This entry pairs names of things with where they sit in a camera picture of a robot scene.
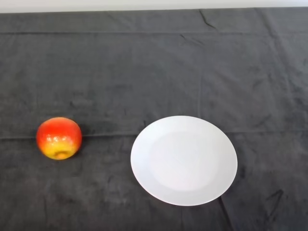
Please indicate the white round plate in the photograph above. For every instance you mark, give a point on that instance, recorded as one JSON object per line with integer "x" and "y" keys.
{"x": 184, "y": 160}

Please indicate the black cloth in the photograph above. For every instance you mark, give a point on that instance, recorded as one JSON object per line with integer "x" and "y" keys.
{"x": 144, "y": 72}

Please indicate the red and yellow apple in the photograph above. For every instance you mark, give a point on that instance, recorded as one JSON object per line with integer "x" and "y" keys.
{"x": 58, "y": 137}

